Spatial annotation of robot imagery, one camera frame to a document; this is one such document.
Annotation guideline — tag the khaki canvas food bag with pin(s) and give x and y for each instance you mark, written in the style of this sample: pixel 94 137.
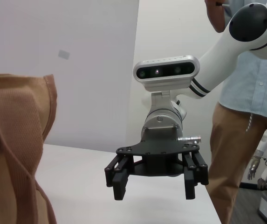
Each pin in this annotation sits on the khaki canvas food bag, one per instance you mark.
pixel 7 140

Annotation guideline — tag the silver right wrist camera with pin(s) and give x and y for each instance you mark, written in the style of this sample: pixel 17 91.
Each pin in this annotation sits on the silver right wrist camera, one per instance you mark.
pixel 166 72

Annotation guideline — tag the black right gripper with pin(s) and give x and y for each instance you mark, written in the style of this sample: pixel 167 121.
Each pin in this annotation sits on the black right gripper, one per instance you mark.
pixel 156 149

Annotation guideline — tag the person in blue shirt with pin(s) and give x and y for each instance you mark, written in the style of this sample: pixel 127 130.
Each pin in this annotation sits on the person in blue shirt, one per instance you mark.
pixel 252 81

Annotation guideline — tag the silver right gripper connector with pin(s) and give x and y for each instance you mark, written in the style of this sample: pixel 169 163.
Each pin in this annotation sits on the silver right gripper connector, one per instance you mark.
pixel 189 139

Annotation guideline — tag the person's bare forearm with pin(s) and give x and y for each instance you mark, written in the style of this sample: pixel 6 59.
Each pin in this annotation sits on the person's bare forearm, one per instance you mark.
pixel 217 18

